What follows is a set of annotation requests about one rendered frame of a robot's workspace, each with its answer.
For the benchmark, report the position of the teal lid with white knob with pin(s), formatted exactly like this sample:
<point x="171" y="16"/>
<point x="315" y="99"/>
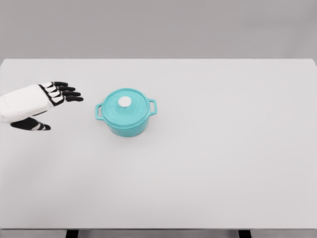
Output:
<point x="125" y="109"/>

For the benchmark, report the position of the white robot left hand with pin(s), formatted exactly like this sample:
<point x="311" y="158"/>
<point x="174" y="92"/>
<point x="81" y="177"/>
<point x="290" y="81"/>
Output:
<point x="27" y="101"/>

